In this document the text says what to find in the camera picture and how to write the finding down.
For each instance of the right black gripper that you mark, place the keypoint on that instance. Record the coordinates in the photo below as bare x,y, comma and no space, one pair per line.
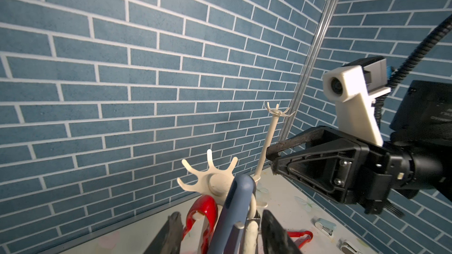
340,167

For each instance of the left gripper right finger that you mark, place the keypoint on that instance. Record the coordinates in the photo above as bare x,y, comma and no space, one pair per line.
276,239

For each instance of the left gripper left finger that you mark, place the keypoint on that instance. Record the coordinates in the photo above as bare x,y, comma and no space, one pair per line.
169,238

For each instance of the blue cream tongs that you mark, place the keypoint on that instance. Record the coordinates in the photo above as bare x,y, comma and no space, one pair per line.
240,205

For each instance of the red handled steel tongs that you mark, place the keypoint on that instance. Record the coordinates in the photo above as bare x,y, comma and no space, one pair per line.
204,212

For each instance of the cream utensil rack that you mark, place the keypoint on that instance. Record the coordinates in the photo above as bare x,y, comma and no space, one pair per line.
276,114
216,183

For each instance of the steel tongs cream tips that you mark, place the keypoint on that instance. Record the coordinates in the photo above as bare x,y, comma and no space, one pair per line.
250,241

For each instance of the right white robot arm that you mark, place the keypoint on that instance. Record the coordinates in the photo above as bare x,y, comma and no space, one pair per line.
422,126

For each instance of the small white clip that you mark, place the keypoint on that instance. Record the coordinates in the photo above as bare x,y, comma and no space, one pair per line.
325,226

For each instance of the small grey clip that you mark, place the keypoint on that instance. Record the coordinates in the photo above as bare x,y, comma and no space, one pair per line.
348,248

